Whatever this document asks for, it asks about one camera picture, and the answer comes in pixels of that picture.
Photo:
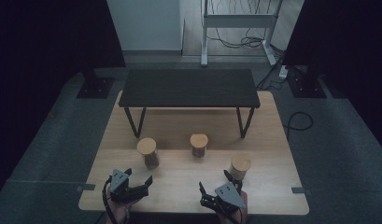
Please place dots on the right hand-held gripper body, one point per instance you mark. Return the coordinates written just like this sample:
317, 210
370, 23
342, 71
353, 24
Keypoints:
230, 194

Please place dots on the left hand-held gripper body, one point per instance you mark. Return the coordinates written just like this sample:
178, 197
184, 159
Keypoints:
118, 180

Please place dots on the glass jar pale contents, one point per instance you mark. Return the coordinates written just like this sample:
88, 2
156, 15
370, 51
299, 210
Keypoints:
240, 165

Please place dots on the tall glass jar wooden lid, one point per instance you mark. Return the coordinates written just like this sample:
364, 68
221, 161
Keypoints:
147, 147

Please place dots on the short glass jar red contents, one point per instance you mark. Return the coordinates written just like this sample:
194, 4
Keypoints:
199, 141

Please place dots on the black shelf with metal legs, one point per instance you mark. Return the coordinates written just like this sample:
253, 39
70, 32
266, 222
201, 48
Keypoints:
191, 87

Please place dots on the person's right hand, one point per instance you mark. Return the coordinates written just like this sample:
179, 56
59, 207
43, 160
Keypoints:
238, 216

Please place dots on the person's left hand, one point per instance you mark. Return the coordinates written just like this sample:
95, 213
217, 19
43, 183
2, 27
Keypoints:
120, 211

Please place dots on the grey tape strip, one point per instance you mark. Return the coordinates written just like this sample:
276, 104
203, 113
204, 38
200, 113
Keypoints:
298, 190
86, 187

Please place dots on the black stand base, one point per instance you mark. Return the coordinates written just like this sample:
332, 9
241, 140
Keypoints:
305, 85
96, 88

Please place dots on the white power strip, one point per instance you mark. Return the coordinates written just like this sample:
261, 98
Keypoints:
283, 72

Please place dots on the white desk frame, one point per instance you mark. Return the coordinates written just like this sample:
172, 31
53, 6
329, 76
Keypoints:
238, 21

